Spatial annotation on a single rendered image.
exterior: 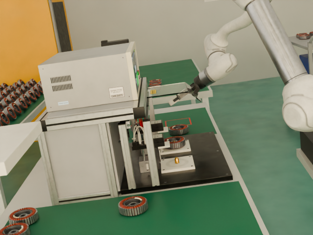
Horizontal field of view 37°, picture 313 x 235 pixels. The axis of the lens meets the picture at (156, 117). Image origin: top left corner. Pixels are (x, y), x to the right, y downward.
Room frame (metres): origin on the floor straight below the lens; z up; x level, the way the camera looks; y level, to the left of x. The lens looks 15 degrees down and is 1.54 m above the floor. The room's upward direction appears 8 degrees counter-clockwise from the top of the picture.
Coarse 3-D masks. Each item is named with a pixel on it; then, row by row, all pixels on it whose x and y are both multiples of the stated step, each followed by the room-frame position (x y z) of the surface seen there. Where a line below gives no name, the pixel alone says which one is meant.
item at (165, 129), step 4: (156, 120) 2.28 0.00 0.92; (160, 120) 2.27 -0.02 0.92; (152, 124) 2.23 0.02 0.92; (156, 124) 2.23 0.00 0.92; (160, 124) 2.23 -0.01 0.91; (152, 128) 2.23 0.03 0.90; (156, 128) 2.22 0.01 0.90; (160, 128) 2.22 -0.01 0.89; (164, 128) 2.26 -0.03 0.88; (136, 132) 2.23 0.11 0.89; (140, 132) 2.23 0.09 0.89; (160, 132) 2.23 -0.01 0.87
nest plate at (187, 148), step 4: (188, 140) 2.31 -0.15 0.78; (188, 144) 2.25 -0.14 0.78; (164, 148) 2.24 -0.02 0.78; (180, 148) 2.21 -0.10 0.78; (184, 148) 2.20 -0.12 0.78; (188, 148) 2.19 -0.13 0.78; (160, 152) 2.19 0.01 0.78; (164, 152) 2.18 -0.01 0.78; (168, 152) 2.18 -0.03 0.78; (172, 152) 2.18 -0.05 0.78; (176, 152) 2.18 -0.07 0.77
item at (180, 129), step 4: (180, 124) 2.61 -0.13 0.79; (184, 124) 2.60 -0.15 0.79; (172, 128) 2.56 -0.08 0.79; (176, 128) 2.58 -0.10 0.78; (180, 128) 2.54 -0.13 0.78; (184, 128) 2.54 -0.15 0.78; (188, 128) 2.56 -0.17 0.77; (172, 132) 2.54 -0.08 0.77; (176, 132) 2.53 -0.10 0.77; (180, 132) 2.52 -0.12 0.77; (184, 132) 2.53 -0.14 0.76
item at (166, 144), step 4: (156, 136) 2.01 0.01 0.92; (160, 136) 2.00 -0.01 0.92; (156, 140) 1.98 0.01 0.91; (160, 140) 1.98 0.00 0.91; (136, 144) 2.01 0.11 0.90; (156, 144) 1.98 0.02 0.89; (160, 144) 1.98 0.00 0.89; (164, 144) 1.99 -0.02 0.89; (168, 144) 2.00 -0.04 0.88; (132, 148) 1.98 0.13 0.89; (136, 148) 1.98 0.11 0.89; (140, 148) 1.98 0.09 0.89; (144, 148) 1.98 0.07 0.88; (160, 148) 1.99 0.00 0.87; (144, 152) 2.04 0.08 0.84; (144, 156) 1.99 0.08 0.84
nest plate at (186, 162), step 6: (186, 156) 2.08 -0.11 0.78; (162, 162) 2.05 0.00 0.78; (168, 162) 2.03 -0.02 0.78; (174, 162) 2.02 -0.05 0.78; (180, 162) 2.01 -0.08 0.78; (186, 162) 2.00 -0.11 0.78; (192, 162) 1.99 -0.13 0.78; (162, 168) 1.97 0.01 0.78; (168, 168) 1.96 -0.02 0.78; (174, 168) 1.95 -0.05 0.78; (180, 168) 1.94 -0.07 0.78; (186, 168) 1.94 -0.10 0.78; (192, 168) 1.94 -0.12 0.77
